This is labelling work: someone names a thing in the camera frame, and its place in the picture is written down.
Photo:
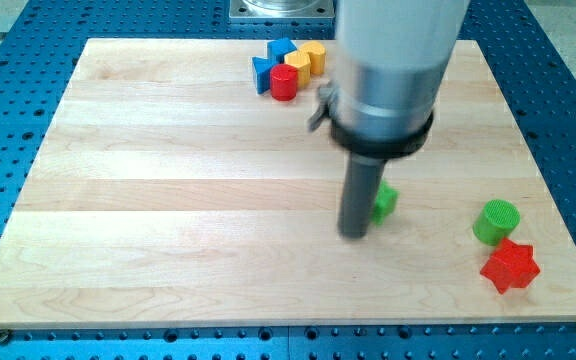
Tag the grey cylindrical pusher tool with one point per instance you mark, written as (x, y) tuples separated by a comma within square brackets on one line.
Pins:
[(362, 179)]

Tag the green star block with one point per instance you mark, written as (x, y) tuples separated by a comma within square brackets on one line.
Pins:
[(385, 202)]

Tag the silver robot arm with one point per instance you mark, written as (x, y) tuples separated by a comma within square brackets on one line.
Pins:
[(390, 61)]

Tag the red star block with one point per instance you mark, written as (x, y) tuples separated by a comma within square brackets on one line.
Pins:
[(511, 265)]

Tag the red cylinder block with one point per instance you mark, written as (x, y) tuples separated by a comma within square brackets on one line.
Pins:
[(283, 82)]

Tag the yellow hexagon block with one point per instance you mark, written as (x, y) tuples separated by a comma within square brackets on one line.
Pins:
[(300, 60)]

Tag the yellow cylinder block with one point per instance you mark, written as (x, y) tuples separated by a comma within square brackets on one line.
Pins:
[(316, 52)]

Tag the green cylinder block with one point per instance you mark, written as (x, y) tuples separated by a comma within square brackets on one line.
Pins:
[(497, 220)]

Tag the blue triangle block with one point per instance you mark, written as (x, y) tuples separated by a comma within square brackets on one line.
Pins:
[(261, 73)]

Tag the blue cube block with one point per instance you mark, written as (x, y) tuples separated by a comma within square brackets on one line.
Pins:
[(277, 49)]

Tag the light wooden board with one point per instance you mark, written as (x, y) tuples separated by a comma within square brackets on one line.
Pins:
[(167, 193)]

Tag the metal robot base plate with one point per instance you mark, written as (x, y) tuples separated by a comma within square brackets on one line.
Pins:
[(280, 9)]

